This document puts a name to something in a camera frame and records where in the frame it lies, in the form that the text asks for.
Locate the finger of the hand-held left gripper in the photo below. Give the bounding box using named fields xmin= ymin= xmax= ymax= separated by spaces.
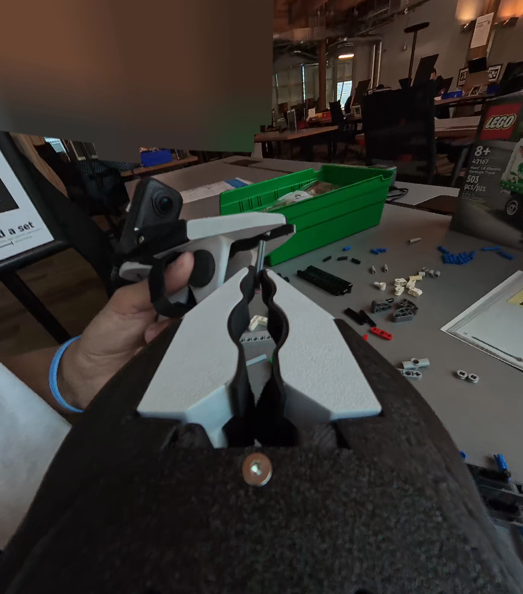
xmin=186 ymin=212 xmax=296 ymax=241

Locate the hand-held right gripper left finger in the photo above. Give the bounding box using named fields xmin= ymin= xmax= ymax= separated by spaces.
xmin=137 ymin=267 xmax=257 ymax=448

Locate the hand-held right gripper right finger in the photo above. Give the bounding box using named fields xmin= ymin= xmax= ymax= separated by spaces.
xmin=256 ymin=268 xmax=382 ymax=444

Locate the person's left forearm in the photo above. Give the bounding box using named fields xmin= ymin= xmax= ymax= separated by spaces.
xmin=2 ymin=346 xmax=74 ymax=420

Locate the cluster of white lego connectors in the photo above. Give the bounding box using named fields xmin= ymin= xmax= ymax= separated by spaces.
xmin=373 ymin=267 xmax=442 ymax=298

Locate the pile of blue lego pins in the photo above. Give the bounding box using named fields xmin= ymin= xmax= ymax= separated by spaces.
xmin=437 ymin=245 xmax=477 ymax=265

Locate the grey lego beam assembly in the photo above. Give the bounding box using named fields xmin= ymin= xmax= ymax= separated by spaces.
xmin=459 ymin=450 xmax=523 ymax=541

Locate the lego set box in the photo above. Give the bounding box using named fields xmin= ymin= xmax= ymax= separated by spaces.
xmin=449 ymin=86 xmax=523 ymax=249

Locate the person's left hand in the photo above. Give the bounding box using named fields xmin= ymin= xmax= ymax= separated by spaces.
xmin=64 ymin=253 xmax=197 ymax=410

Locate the white paper sheet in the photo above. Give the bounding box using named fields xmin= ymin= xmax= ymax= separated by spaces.
xmin=180 ymin=177 xmax=253 ymax=205

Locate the blue storage bin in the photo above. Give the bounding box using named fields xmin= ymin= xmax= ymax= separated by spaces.
xmin=140 ymin=148 xmax=172 ymax=168

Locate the clear plastic parts bag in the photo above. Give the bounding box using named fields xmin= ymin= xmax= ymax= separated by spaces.
xmin=268 ymin=180 xmax=341 ymax=212

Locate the green plastic bin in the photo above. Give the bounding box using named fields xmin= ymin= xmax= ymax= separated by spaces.
xmin=220 ymin=163 xmax=396 ymax=267

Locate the long wooden table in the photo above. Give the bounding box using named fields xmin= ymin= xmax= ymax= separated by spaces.
xmin=254 ymin=125 xmax=339 ymax=161

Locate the printed sign board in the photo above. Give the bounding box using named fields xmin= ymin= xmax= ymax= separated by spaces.
xmin=0 ymin=124 xmax=72 ymax=293

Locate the blue wristband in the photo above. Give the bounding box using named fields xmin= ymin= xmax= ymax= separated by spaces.
xmin=49 ymin=335 xmax=85 ymax=414

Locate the instruction booklet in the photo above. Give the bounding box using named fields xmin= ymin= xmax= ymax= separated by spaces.
xmin=442 ymin=270 xmax=523 ymax=386

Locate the grey paper sheet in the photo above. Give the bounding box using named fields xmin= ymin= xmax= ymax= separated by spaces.
xmin=396 ymin=183 xmax=459 ymax=214

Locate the black floor lamp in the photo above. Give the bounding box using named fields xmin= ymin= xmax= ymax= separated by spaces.
xmin=403 ymin=22 xmax=430 ymax=82

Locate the black lego beam frame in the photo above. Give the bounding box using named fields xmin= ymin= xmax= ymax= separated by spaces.
xmin=296 ymin=265 xmax=354 ymax=296

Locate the wall poster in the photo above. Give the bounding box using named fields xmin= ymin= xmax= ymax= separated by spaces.
xmin=469 ymin=11 xmax=495 ymax=49

